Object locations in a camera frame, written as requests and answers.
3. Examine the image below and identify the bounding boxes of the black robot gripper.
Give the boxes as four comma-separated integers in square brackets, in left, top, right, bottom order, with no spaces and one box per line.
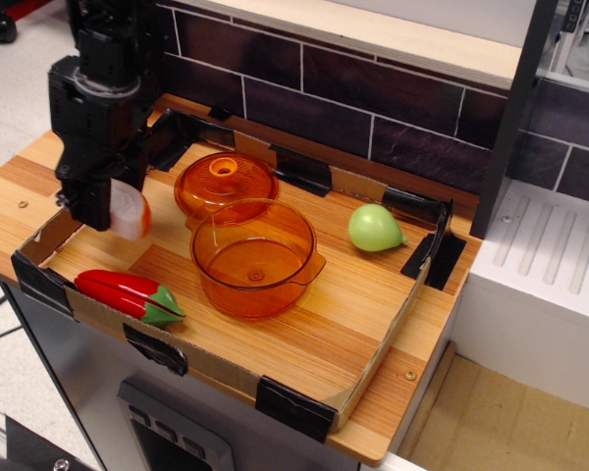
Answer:
[48,56,152,232]

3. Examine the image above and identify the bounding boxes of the white and orange toy sushi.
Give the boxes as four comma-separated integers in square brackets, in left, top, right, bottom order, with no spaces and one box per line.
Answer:
[110,180,151,240]

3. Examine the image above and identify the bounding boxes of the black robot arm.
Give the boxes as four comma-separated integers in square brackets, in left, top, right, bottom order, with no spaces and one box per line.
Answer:
[48,1,163,231]

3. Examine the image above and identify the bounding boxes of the cardboard fence with black tape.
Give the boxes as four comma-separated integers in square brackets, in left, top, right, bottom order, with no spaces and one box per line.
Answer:
[12,133,481,461]

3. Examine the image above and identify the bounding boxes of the orange transparent pot lid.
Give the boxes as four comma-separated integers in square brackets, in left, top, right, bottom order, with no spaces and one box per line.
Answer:
[174,152,279,229]

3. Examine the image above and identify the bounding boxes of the orange transparent plastic pot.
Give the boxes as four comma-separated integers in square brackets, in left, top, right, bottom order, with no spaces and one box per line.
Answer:
[186,198,326,319]

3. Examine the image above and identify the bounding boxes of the red toy chili pepper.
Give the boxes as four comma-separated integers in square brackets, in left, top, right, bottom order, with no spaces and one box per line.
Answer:
[75,270,186,327]

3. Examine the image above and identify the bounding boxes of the black caster wheel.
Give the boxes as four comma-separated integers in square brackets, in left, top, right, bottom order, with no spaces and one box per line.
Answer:
[0,13,18,44]

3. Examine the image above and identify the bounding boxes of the grey oven control panel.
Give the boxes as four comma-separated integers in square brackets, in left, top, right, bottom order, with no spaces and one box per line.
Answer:
[117,382,236,470]

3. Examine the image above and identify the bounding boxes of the green toy pear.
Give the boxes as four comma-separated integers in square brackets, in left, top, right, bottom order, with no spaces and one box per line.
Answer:
[348,204,408,252]

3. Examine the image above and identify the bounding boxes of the white dish drainer sink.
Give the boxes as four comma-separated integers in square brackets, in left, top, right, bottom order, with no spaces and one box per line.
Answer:
[452,181,589,409]

